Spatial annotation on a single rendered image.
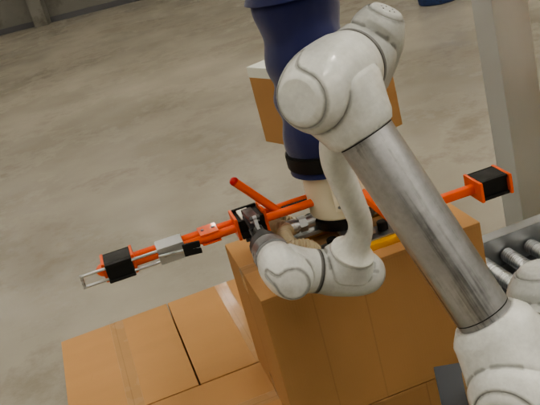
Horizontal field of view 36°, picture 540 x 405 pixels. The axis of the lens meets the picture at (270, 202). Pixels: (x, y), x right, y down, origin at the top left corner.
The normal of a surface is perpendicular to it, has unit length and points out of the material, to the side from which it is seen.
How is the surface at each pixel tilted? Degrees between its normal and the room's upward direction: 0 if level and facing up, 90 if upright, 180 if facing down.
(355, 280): 105
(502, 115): 90
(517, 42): 90
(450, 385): 0
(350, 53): 54
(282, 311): 90
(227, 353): 0
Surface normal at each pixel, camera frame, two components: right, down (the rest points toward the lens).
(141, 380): -0.24, -0.90
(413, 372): 0.27, 0.30
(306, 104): -0.58, 0.32
